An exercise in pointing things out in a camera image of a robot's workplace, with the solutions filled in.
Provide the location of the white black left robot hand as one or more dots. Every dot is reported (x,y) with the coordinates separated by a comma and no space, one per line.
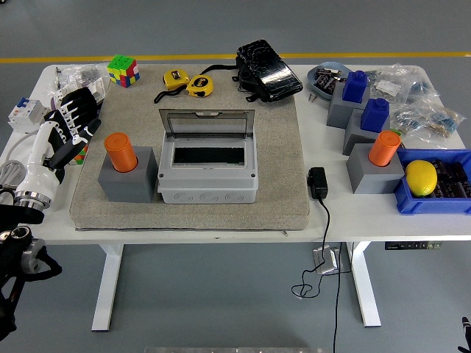
(38,162)

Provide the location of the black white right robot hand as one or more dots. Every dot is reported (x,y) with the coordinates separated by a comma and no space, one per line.
(466,331)

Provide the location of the orange cylinder battery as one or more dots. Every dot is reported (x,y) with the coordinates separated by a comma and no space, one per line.
(382,149)
(119,150)

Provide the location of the grey holder block with hole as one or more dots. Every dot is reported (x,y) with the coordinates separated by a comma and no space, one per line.
(129,185)

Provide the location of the transparent hinged box lid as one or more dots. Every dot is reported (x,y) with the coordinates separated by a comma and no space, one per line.
(206,123)

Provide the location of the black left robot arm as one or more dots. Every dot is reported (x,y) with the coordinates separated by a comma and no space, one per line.
(11,253)

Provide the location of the grey plastic junction box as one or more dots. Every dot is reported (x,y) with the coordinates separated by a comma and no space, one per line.
(206,180)

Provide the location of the small colourful puzzle cube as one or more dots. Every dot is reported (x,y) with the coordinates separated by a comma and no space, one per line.
(81,156)

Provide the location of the white circuit breaker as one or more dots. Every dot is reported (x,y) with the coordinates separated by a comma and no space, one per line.
(24,115)

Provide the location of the clear bag of white parts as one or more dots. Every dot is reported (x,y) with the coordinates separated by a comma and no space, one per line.
(79,75)

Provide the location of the black table control panel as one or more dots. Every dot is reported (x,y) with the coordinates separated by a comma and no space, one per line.
(412,245)

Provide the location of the white table leg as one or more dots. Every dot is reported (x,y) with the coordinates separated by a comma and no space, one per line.
(106,287)
(364,287)

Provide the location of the large colourful puzzle cube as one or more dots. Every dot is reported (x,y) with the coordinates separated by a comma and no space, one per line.
(123,70)

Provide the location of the blue plastic bin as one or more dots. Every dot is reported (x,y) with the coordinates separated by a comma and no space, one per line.
(434,206)

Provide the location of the black capacitors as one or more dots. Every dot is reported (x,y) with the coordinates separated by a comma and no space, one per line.
(454,176)

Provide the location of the yellow lemon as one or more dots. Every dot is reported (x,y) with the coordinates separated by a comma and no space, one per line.
(421,178)

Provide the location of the grey-brown mat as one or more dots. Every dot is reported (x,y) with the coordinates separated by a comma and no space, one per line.
(206,217)

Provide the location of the black power adapter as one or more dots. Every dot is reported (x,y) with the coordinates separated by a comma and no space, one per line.
(317,182)

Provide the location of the clear bag of brown parts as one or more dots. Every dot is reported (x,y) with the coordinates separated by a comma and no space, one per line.
(441,121)

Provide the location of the small green object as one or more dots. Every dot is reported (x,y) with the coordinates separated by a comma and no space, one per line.
(396,131)

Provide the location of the blue plastic block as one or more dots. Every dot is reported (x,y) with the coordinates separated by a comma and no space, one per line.
(355,86)
(374,115)

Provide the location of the clear bag of blue parts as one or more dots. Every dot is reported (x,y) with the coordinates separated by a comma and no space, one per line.
(423,90)

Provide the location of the black glossy pouch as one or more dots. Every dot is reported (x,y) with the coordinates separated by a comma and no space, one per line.
(270,71)

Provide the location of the clear bag with white label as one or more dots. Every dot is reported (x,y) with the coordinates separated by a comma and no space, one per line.
(388,86)

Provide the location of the small metal tweezers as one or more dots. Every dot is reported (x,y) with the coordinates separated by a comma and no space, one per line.
(312,97)

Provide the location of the blue-grey dish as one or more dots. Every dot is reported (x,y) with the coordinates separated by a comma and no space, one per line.
(312,82)

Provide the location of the black wrapped batteries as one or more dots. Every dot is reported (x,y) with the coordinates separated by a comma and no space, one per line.
(325,81)

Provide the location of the silver metal bracket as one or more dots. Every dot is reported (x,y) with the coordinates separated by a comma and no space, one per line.
(327,263)

